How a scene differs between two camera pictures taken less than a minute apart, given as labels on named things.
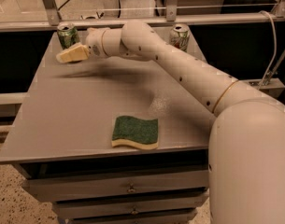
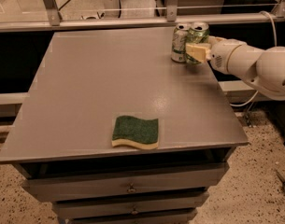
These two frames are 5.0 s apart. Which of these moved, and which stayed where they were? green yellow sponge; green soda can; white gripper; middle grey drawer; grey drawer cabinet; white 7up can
Moved: green soda can; white gripper
Stayed: white 7up can; green yellow sponge; middle grey drawer; grey drawer cabinet
